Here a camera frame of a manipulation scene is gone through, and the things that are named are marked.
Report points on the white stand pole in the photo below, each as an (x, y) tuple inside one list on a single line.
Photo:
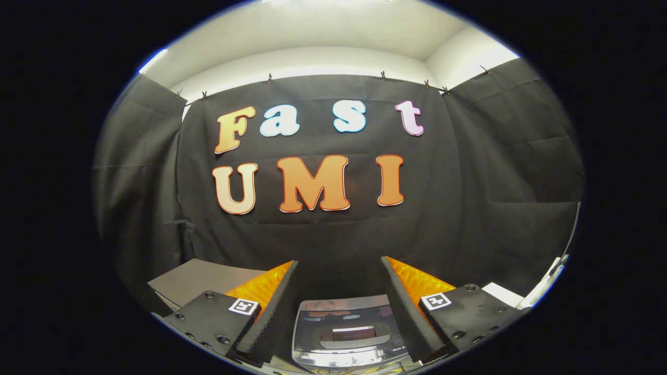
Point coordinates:
[(547, 278)]

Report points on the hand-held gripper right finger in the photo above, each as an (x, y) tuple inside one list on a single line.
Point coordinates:
[(404, 312)]

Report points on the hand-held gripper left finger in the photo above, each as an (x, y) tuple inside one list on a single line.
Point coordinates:
[(271, 323)]

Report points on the white board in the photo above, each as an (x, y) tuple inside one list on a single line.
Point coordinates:
[(500, 294)]

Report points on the grey washing machine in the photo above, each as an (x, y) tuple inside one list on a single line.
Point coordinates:
[(344, 360)]

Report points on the row of cloth clips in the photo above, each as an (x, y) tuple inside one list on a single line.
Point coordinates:
[(269, 78)]

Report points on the grey side table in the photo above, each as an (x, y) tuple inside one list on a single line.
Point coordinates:
[(203, 278)]

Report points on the dark washing machine lid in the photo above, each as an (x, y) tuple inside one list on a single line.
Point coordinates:
[(349, 317)]

